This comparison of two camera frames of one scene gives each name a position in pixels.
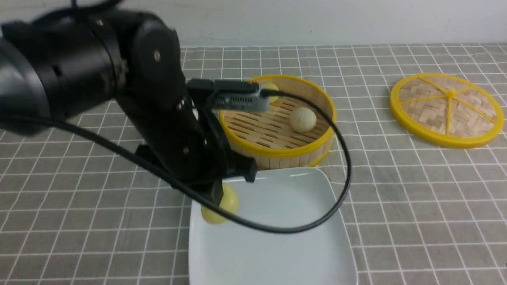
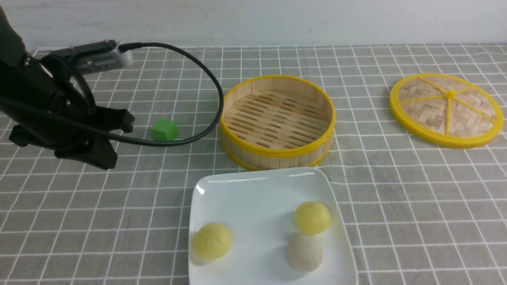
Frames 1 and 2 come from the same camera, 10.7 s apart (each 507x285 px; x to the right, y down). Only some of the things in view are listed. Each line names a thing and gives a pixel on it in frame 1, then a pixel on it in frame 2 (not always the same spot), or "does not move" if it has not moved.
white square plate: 233,254 does not move
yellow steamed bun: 229,202 → 212,241
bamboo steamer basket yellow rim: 296,132 does not move
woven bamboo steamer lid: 447,110 does not move
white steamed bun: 303,120 → 304,253
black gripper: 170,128 → 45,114
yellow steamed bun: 272,86 → 312,217
